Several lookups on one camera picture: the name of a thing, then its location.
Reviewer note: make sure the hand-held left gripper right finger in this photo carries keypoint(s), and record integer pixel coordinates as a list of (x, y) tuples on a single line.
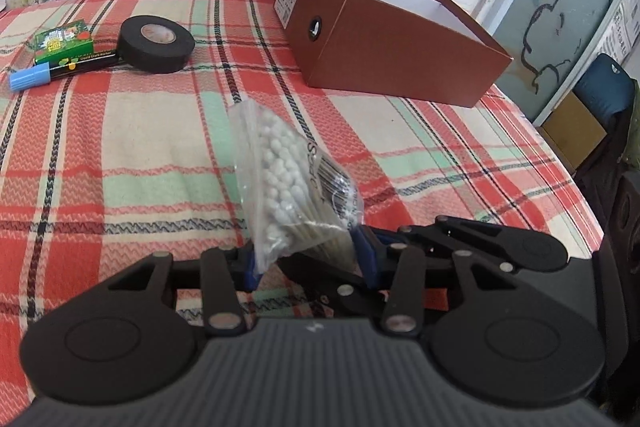
[(369, 262)]

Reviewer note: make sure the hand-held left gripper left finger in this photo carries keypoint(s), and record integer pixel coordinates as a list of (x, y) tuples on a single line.
[(248, 267)]

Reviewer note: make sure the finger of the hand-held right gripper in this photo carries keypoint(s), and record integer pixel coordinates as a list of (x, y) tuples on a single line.
[(340, 294), (450, 232)]

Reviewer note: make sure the bag of cotton swabs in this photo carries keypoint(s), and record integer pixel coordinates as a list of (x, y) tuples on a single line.
[(285, 177)]

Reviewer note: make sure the brown cardboard box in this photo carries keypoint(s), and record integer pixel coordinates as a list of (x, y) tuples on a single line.
[(390, 52)]

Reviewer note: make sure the dark cloth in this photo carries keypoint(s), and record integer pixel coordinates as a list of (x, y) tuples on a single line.
[(607, 157)]

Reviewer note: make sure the plain cardboard carton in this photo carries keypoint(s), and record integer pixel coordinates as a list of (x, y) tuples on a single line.
[(575, 132)]

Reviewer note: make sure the plaid blanket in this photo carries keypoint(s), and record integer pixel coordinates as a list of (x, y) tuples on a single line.
[(125, 157)]

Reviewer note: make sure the blue chair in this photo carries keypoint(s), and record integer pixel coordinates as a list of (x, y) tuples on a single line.
[(602, 87)]

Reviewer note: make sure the black tape roll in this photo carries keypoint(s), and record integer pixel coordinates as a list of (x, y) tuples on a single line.
[(150, 54)]

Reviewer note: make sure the glass door with cartoon drawing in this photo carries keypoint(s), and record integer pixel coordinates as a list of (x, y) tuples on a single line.
[(565, 7)]

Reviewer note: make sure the white printed sheet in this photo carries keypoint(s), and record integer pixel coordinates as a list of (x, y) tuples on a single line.
[(622, 27)]

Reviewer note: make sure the black marker with blue cap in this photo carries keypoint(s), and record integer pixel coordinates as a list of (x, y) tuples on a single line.
[(30, 78)]

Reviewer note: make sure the small green box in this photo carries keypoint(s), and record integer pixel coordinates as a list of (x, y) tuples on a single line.
[(62, 42)]

